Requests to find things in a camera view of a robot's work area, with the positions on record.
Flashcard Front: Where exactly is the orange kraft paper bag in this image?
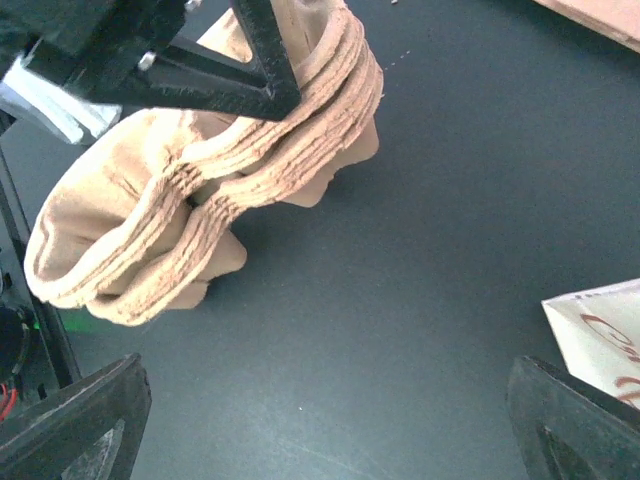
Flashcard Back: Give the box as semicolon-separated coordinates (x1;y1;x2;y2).
536;0;640;53

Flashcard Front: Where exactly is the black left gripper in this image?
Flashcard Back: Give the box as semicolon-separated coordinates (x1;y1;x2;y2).
1;1;302;141

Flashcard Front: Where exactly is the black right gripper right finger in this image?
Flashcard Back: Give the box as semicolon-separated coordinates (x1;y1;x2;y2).
507;356;639;480

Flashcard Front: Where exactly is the brown pulp cup carrier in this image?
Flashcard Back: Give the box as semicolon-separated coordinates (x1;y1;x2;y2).
24;1;383;326

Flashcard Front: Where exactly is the printed white paper bag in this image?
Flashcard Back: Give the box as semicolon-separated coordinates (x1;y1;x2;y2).
541;279;639;409

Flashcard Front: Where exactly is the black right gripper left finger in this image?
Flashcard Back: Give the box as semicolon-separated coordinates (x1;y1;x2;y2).
1;354;152;479

